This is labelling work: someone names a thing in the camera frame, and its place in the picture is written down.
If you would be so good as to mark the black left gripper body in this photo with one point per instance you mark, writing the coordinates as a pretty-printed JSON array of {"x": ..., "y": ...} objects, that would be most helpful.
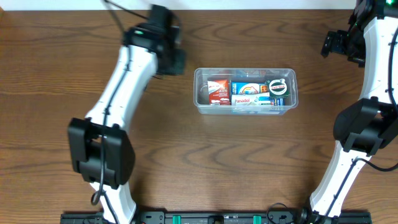
[{"x": 175, "y": 62}]

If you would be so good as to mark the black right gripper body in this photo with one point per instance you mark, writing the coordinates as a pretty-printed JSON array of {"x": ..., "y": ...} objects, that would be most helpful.
[{"x": 331, "y": 42}]

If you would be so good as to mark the red medicine box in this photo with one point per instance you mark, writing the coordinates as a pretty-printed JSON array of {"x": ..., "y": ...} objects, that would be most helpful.
[{"x": 218, "y": 92}]

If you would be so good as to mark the clear plastic container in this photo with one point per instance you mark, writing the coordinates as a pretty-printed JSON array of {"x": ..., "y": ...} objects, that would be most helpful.
[{"x": 246, "y": 75}]

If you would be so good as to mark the blue Kool Fever box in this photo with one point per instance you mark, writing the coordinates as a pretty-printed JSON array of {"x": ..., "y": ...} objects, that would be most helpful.
[{"x": 241, "y": 88}]

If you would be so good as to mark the dark green round-label packet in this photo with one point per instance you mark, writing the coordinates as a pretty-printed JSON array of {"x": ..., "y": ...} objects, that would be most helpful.
[{"x": 278, "y": 88}]

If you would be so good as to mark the white Panadol box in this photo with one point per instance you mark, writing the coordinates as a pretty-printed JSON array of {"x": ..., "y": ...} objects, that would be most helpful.
[{"x": 260, "y": 99}]

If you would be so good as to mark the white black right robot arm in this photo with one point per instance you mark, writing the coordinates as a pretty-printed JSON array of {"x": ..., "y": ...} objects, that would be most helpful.
[{"x": 368, "y": 125}]

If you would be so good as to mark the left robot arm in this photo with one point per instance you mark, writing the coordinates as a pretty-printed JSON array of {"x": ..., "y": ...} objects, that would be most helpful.
[{"x": 99, "y": 143}]

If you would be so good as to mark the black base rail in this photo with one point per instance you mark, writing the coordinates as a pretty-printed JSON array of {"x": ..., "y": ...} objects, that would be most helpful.
[{"x": 187, "y": 218}]

